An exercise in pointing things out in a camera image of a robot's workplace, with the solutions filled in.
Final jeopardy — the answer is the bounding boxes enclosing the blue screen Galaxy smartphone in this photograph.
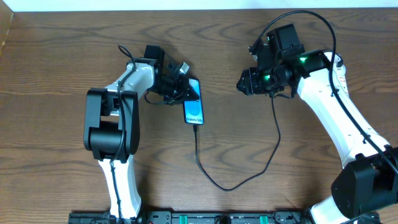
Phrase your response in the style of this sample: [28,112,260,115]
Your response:
[183,78,205,125]

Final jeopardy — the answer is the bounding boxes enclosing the black mounting rail base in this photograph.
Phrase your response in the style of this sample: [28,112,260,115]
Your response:
[68,210,381,224]

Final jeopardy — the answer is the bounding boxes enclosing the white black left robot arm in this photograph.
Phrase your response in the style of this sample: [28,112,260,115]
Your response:
[83,45,200,223]

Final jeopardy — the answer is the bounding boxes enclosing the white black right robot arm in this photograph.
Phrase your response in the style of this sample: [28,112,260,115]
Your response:
[236,24,397,223]

